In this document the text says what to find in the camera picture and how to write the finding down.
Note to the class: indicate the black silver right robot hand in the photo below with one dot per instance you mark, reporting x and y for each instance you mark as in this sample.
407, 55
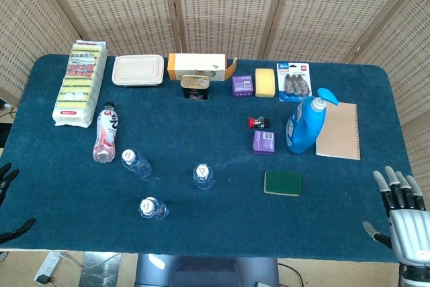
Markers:
411, 230

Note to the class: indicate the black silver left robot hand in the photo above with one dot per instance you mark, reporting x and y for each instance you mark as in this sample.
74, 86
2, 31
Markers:
4, 183

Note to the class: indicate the clear water bottle white cap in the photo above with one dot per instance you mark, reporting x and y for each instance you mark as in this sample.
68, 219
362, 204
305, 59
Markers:
137, 164
152, 208
203, 176

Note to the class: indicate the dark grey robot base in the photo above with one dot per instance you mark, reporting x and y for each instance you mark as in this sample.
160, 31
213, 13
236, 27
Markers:
208, 272

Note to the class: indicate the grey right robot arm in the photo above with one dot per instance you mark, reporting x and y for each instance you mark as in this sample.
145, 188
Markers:
418, 275

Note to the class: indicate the white power strip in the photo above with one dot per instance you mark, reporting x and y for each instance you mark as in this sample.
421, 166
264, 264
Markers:
48, 265

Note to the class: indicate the pink drink bottle black cap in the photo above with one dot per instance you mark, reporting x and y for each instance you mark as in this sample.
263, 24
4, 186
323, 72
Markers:
107, 132

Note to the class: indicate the yellow sponge multipack bag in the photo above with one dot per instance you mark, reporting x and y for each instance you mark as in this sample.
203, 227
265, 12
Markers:
79, 88

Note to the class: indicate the brown spiral notebook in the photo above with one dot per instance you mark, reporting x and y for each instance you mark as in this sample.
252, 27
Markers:
341, 132

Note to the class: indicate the shiny steel table leg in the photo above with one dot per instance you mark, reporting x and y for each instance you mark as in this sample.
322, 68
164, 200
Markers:
100, 272

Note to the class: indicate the green yellow scouring sponge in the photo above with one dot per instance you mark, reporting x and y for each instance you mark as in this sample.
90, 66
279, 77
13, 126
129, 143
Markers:
283, 183

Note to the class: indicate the blue detergent pump bottle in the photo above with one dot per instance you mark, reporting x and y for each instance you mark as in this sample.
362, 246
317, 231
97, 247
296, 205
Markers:
304, 129

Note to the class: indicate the small purple cardboard box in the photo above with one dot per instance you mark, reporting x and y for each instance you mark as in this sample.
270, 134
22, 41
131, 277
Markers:
264, 142
242, 86

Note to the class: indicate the beige lidded food container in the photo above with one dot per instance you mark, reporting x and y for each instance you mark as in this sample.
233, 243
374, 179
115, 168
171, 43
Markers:
137, 70

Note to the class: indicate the red emergency stop button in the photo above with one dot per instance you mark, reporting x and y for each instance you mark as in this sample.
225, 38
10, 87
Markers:
257, 122

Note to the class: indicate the blue white blister pack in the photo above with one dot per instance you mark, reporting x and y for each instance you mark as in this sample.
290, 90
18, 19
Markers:
294, 82

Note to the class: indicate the dark blue table cloth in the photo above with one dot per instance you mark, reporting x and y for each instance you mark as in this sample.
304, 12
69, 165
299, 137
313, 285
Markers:
201, 132

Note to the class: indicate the plain yellow sponge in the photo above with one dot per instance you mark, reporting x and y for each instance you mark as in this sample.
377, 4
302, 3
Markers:
265, 82

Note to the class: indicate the black luncheon meat can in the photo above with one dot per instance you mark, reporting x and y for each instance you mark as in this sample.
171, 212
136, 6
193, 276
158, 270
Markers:
195, 88

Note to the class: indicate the orange white carton box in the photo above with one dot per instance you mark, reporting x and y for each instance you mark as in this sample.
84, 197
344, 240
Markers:
198, 63

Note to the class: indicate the woven bamboo folding screen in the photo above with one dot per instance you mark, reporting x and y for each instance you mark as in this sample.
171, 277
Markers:
228, 4

